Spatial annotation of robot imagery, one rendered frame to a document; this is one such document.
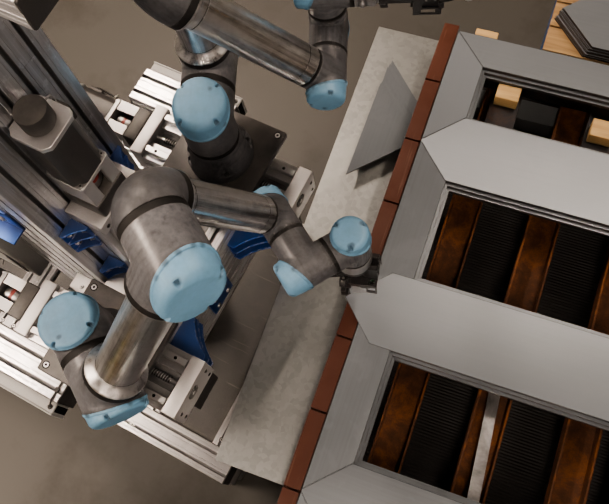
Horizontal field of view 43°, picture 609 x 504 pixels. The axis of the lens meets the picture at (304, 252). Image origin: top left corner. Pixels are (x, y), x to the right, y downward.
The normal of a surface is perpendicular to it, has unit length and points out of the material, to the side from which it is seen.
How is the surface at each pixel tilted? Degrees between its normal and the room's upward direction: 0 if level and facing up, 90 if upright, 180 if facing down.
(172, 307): 84
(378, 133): 0
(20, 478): 0
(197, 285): 84
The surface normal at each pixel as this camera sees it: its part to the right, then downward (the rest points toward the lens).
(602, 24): -0.11, -0.33
